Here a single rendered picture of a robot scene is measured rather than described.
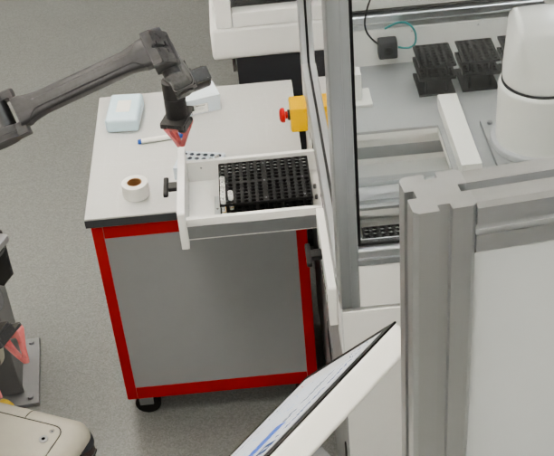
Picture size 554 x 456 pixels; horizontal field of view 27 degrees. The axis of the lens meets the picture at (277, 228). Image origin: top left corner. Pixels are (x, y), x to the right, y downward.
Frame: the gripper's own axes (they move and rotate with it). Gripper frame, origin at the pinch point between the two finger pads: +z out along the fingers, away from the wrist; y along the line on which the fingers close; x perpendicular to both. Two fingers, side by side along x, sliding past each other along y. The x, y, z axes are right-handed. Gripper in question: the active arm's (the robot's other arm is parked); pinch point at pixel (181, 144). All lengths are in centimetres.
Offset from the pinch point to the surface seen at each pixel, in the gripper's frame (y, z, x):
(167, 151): 7.7, 7.8, 7.6
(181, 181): -28.7, -8.7, -10.3
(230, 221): -36.1, -3.7, -24.0
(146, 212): -20.2, 8.0, 4.1
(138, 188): -15.8, 4.0, 7.1
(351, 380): -114, -34, -69
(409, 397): -183, -103, -88
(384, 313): -68, -8, -66
